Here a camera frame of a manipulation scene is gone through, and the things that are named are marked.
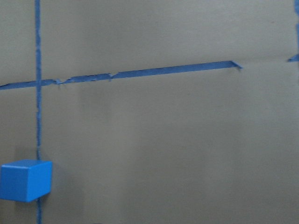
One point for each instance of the blue wooden block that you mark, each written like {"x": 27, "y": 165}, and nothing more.
{"x": 25, "y": 180}

